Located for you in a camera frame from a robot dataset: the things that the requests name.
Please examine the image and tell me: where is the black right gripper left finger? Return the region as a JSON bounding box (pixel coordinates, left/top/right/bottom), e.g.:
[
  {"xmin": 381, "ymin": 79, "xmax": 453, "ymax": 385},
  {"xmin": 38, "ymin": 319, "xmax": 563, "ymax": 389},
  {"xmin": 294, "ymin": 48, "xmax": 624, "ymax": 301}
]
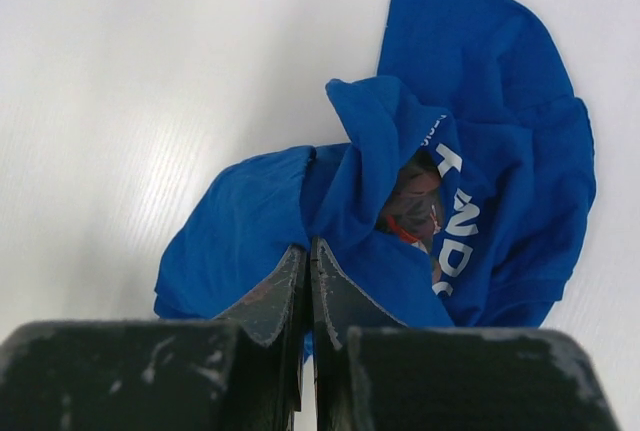
[{"xmin": 1, "ymin": 246, "xmax": 306, "ymax": 430}]

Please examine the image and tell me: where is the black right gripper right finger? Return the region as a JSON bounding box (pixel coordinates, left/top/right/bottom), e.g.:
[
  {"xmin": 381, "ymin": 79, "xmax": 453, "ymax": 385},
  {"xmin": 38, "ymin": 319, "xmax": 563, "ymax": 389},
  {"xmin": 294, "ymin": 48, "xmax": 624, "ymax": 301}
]
[{"xmin": 310, "ymin": 238, "xmax": 618, "ymax": 431}]

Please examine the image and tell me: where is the royal blue printed t-shirt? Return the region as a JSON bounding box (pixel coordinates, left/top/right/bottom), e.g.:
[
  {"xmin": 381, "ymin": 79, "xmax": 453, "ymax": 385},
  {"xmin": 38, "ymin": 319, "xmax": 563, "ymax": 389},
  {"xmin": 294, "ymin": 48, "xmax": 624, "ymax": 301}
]
[{"xmin": 154, "ymin": 0, "xmax": 596, "ymax": 327}]

